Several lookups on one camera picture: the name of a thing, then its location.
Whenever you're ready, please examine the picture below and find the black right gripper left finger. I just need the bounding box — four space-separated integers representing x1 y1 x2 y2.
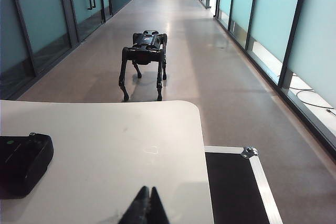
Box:
118 185 151 224

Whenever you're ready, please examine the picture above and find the black dual-joystick remote control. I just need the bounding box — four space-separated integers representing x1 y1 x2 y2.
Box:
0 132 55 200

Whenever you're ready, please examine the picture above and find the black quadruped robot dog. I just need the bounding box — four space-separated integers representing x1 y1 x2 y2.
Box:
118 29 169 102

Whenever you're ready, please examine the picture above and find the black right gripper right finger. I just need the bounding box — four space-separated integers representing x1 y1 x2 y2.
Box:
150 186 170 224

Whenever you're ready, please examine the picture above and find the black floor cable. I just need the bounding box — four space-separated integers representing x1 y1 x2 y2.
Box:
288 73 336 116

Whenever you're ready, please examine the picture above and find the black aluminium-edged flight case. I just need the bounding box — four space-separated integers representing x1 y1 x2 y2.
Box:
204 145 284 224

